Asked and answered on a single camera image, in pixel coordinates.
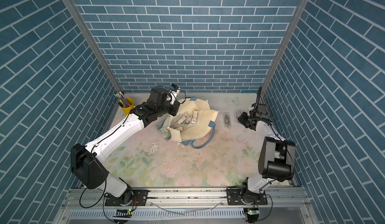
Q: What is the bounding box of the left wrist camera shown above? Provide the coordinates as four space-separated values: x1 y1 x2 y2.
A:
168 84 180 105

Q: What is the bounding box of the clear compass set case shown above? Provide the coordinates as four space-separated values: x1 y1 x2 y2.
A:
223 112 231 130

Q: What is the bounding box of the clear compass case gold label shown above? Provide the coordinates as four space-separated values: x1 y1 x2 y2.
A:
190 109 200 125

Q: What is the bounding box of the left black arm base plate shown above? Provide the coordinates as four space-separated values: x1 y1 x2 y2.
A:
105 190 149 207

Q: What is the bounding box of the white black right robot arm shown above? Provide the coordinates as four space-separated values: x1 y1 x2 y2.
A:
238 103 296 195

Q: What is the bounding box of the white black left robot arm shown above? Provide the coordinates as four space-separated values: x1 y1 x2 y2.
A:
70 84 180 205

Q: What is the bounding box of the clear compass case blue insert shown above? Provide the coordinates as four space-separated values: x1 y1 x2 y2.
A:
235 110 242 119

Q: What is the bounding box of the cream canvas tote bag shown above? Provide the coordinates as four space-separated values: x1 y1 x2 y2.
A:
156 97 219 149

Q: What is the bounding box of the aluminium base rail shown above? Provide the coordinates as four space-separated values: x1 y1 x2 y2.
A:
54 186 317 224

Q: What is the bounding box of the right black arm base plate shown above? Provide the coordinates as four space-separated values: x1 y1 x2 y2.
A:
226 187 268 206

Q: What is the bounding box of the coloured pencils bundle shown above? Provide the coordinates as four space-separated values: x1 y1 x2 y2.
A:
114 92 131 108

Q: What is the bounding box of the yellow pencil cup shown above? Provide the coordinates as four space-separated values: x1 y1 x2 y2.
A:
119 98 135 115

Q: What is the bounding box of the clear compass case front left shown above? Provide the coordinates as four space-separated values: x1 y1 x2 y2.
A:
172 112 190 126

